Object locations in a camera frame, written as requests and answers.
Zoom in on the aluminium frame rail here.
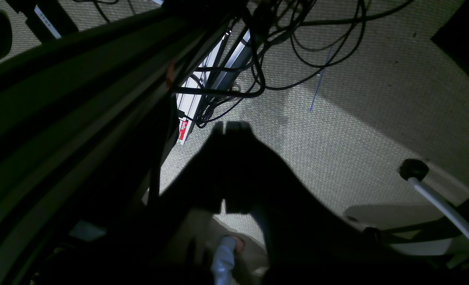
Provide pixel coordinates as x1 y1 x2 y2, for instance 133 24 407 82
176 27 251 145

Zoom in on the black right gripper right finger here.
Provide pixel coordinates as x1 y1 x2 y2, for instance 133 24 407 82
225 121 322 238

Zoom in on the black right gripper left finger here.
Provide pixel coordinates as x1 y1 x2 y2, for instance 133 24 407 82
155 122 224 222

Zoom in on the black cable bundle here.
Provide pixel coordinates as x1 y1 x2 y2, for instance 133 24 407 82
171 0 415 129

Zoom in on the white leg with black foot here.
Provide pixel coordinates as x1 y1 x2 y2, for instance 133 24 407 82
398 159 469 240

